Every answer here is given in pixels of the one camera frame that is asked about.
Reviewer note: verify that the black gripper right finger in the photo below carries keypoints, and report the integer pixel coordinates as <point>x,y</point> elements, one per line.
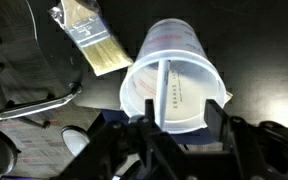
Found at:
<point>216,119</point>

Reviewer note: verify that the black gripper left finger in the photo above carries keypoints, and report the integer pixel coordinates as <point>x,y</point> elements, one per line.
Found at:
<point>150,113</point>

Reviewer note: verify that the white pen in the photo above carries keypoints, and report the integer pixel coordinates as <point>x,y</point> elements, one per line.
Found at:
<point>161,92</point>

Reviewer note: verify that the clear plastic measuring cup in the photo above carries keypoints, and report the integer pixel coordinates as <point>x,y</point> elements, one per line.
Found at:
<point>192,77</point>

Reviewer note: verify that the brown paper napkin under brush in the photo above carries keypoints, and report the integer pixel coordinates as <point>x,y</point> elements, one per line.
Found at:
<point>228,96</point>

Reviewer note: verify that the black mesh office chair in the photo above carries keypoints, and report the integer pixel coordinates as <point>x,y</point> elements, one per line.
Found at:
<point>4,146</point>

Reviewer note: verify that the wooden handled paint brush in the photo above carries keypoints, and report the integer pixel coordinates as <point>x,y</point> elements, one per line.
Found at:
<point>82,21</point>

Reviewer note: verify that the chrome bent tube handle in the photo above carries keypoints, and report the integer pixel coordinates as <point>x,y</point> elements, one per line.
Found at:
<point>41,105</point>

